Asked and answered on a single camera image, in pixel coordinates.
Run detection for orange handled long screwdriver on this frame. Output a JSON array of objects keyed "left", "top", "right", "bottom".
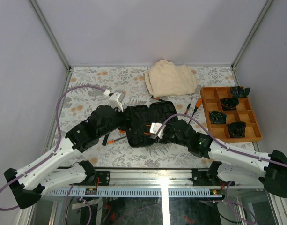
[{"left": 192, "top": 98, "right": 203, "bottom": 117}]

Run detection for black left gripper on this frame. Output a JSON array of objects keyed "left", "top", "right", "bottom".
[{"left": 99, "top": 105, "right": 145, "bottom": 139}]

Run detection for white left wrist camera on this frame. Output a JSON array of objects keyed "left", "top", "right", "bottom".
[{"left": 103, "top": 89, "right": 125, "bottom": 112}]

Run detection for dark tape roll bottom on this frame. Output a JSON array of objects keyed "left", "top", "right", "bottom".
[{"left": 228, "top": 121, "right": 246, "bottom": 138}]

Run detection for dark tape roll top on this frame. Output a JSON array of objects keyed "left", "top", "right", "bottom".
[{"left": 230, "top": 86, "right": 250, "bottom": 98}]

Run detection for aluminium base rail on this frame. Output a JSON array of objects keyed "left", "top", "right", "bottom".
[{"left": 44, "top": 167, "right": 265, "bottom": 197}]

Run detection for cream cloth bag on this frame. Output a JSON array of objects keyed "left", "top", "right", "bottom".
[{"left": 144, "top": 60, "right": 198, "bottom": 98}]

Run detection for floral table mat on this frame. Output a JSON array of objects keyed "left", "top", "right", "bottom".
[{"left": 55, "top": 66, "right": 235, "bottom": 168}]

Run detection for orange utility knife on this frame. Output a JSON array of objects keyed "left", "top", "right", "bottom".
[{"left": 107, "top": 136, "right": 126, "bottom": 144}]

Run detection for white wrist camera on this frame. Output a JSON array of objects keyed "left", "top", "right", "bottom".
[
  {"left": 149, "top": 123, "right": 165, "bottom": 139},
  {"left": 103, "top": 89, "right": 125, "bottom": 112}
]

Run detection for small black orange screwdriver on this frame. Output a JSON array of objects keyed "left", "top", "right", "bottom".
[{"left": 185, "top": 98, "right": 193, "bottom": 115}]

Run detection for orange compartment tray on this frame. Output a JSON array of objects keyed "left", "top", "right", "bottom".
[{"left": 200, "top": 87, "right": 263, "bottom": 143}]

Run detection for dark green tool case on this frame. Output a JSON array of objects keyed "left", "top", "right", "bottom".
[{"left": 124, "top": 101, "right": 177, "bottom": 148}]

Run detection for orange black needle-nose pliers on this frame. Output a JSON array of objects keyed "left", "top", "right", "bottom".
[{"left": 143, "top": 124, "right": 155, "bottom": 136}]

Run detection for dark tape roll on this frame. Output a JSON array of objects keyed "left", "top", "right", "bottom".
[
  {"left": 221, "top": 97, "right": 239, "bottom": 111},
  {"left": 230, "top": 86, "right": 250, "bottom": 98},
  {"left": 209, "top": 111, "right": 227, "bottom": 124},
  {"left": 228, "top": 121, "right": 246, "bottom": 138}
]

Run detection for steel claw hammer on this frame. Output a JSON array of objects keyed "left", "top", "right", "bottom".
[{"left": 102, "top": 133, "right": 109, "bottom": 146}]

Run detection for small precision screwdriver by bag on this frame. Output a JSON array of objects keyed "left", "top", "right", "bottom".
[{"left": 151, "top": 96, "right": 166, "bottom": 102}]

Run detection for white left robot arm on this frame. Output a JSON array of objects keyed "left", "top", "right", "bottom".
[{"left": 4, "top": 105, "right": 124, "bottom": 209}]

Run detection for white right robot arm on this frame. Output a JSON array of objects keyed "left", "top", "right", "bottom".
[{"left": 155, "top": 120, "right": 287, "bottom": 198}]

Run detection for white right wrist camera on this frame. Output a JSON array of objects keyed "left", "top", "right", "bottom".
[{"left": 149, "top": 123, "right": 165, "bottom": 139}]

